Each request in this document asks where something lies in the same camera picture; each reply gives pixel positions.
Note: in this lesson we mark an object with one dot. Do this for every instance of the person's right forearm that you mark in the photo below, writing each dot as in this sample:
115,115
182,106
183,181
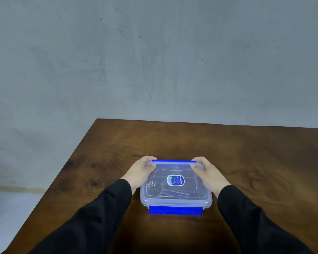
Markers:
250,224

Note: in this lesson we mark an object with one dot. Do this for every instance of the clear lid with blue clips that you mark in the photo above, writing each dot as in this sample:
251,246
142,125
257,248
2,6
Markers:
175,201

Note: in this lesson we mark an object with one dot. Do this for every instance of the person's left forearm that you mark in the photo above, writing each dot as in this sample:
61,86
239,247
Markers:
95,222

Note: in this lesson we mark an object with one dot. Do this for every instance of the clear plastic spoon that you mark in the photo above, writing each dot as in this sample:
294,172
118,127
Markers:
179,193

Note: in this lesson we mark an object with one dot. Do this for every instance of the person's left thumb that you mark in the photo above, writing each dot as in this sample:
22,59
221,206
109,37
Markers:
151,166

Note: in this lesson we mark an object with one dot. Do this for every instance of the person's right hand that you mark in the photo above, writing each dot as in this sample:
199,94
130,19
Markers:
210,177

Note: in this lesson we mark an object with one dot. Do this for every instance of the person's right thumb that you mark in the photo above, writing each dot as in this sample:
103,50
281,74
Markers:
198,168

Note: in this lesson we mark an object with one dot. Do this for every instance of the clear plastic food container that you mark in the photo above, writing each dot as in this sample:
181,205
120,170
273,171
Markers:
142,201

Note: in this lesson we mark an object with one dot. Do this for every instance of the person's left hand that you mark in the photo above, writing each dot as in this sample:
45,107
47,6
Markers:
136,174

